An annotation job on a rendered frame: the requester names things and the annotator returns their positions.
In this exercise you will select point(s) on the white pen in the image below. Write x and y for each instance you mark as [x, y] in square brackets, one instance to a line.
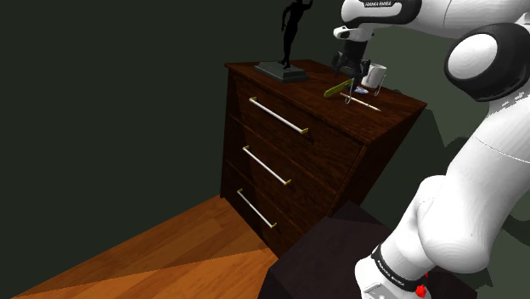
[361, 102]

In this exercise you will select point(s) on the dark wooden chest of drawers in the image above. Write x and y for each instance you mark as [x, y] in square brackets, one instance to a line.
[290, 165]

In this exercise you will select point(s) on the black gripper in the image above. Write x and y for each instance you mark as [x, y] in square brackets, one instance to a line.
[351, 58]

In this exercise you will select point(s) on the white mug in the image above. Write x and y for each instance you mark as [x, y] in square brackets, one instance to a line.
[375, 76]

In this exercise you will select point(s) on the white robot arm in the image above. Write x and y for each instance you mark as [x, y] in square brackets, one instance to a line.
[463, 198]

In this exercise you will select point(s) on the yellow-green flat tool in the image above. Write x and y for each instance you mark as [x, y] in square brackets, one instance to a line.
[338, 88]

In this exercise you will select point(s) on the small blue and white disc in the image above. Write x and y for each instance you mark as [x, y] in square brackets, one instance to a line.
[361, 90]

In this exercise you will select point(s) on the black figure statue on base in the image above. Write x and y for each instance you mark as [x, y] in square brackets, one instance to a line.
[290, 37]

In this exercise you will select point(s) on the dark robot stand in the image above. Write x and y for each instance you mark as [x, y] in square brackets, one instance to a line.
[323, 256]

